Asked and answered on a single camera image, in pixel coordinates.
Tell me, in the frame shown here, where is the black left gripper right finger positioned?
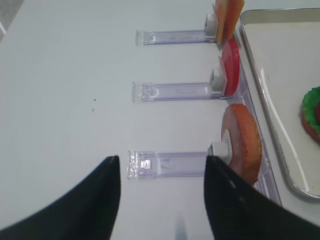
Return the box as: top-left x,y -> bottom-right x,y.
204,156 -> 320,240

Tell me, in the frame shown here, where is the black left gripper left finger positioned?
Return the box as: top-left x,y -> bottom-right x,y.
0,155 -> 121,240

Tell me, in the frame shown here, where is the grey pusher block bread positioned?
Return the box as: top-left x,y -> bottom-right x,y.
207,129 -> 233,165

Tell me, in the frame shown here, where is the bread slice on left rack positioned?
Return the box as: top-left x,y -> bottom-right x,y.
221,103 -> 262,186

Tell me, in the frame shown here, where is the bread slice under lettuce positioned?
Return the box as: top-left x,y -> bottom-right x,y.
300,109 -> 320,142

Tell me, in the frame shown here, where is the grey pusher block tomato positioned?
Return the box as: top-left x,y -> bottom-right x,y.
209,67 -> 228,95

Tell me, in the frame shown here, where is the green lettuce leaf on tray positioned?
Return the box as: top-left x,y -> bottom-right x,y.
302,86 -> 320,137

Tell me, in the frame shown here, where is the red tomato slice upright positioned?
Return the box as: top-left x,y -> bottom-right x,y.
221,38 -> 240,97

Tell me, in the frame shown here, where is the orange cheese slice inner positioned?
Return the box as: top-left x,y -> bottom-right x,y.
223,0 -> 245,41

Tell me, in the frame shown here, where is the orange cheese slice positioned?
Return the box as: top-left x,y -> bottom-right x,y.
213,0 -> 228,46
223,0 -> 245,41

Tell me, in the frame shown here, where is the orange cheese slice outer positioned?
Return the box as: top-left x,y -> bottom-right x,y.
213,0 -> 228,46

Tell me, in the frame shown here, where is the metal baking tray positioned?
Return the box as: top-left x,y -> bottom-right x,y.
240,8 -> 320,199

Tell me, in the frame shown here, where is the clear pusher rail near bread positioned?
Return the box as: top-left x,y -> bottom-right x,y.
126,151 -> 207,180

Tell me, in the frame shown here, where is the clear pusher rail near tomato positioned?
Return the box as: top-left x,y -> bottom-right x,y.
131,82 -> 233,103

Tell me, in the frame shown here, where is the clear pusher rail near cheese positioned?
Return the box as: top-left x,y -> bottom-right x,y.
135,30 -> 216,47

